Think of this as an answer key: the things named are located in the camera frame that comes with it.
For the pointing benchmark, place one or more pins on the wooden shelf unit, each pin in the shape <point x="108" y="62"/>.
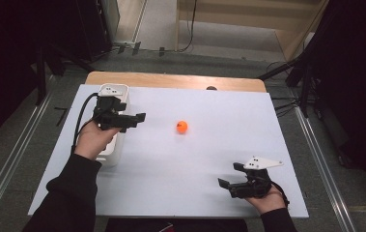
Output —
<point x="251" y="22"/>

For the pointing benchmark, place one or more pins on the wooden table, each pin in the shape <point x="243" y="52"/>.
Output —
<point x="171" y="80"/>

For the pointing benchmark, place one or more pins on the person's left hand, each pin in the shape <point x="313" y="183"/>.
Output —
<point x="92" y="141"/>

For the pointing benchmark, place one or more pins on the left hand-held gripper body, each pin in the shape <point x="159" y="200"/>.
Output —
<point x="113" y="119"/>

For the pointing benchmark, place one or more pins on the white plastic bin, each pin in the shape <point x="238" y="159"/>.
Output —
<point x="119" y="151"/>

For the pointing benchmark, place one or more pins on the metal floor rail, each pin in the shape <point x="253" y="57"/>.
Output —
<point x="16" y="151"/>
<point x="325" y="174"/>

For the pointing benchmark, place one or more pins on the orange ball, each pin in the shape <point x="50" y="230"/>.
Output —
<point x="182" y="127"/>

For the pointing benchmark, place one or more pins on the black metal stand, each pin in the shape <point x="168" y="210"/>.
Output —
<point x="41" y="80"/>
<point x="305" y="90"/>

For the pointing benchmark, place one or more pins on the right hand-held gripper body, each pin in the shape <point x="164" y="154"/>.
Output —
<point x="254" y="187"/>

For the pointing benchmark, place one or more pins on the person's right hand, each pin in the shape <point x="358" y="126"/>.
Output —
<point x="267" y="203"/>

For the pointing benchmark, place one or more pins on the person's dark lap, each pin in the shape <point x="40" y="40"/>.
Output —
<point x="138" y="225"/>

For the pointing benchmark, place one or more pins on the black curtain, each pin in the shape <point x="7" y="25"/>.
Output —
<point x="3" y="64"/>
<point x="357" y="80"/>

